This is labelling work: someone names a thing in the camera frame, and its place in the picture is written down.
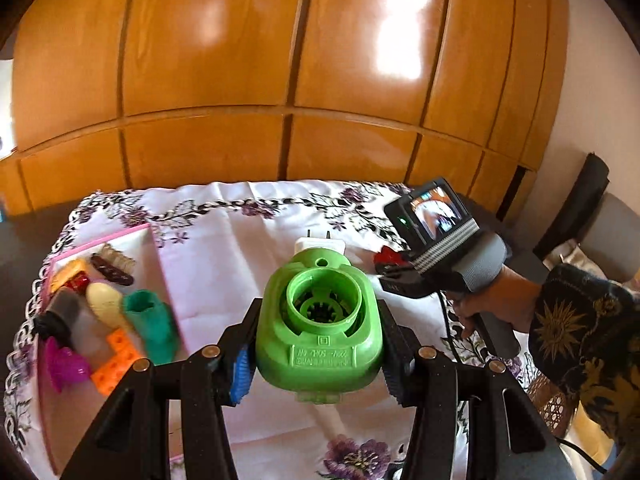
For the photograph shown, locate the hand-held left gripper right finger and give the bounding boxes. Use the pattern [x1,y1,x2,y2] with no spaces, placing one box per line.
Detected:
[377,300,576,480]

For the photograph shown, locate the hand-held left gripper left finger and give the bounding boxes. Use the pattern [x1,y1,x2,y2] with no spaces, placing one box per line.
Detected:
[60,297,264,480]

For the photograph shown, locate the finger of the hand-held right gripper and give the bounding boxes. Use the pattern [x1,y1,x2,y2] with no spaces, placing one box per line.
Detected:
[375,259,418,283]

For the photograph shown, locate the red toy block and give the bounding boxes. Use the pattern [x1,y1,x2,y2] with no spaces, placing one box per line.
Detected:
[374,246,409,269]

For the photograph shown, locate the green and white plug-in device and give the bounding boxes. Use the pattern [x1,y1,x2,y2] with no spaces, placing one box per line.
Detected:
[255,230,386,405]

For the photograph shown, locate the green ribbed plastic piece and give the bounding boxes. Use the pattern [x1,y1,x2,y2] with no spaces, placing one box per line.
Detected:
[122,290,182,366]

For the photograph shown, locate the orange toy block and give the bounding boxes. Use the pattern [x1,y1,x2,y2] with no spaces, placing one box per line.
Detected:
[90,329,144,396]

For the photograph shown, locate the yellow oval plastic piece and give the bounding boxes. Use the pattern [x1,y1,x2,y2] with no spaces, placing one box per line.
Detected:
[86,282,134,331]

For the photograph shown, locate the brown hair brush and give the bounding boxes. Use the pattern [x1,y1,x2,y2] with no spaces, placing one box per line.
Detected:
[90,242,137,286]

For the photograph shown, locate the purple sink strainer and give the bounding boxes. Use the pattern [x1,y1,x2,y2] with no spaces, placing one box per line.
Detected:
[42,336,94,396]

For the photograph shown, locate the pink cardboard box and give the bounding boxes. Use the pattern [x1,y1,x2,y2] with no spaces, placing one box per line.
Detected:
[35,222,187,477]

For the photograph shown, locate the black cylinder with clear cap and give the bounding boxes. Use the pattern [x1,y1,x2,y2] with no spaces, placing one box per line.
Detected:
[34,287,84,351]

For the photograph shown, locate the orange plastic piece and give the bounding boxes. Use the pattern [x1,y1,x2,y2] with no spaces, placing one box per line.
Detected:
[49,258,91,294]

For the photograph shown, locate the person's right hand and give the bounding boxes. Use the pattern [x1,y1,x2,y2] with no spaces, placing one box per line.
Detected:
[445,265,544,342]

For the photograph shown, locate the white floral embroidered tablecloth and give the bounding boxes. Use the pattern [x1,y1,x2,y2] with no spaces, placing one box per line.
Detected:
[2,180,532,480]

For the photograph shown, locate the wicker chair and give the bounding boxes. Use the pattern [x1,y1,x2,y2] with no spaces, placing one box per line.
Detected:
[522,375,582,437]

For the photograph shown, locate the black and grey chair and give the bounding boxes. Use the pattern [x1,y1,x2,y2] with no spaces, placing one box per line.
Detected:
[532,152,632,282]

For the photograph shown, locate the wooden wardrobe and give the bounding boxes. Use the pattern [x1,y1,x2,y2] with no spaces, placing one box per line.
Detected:
[0,0,572,222]

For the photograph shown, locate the black cable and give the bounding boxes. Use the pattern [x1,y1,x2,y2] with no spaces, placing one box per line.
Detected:
[437,292,612,474]

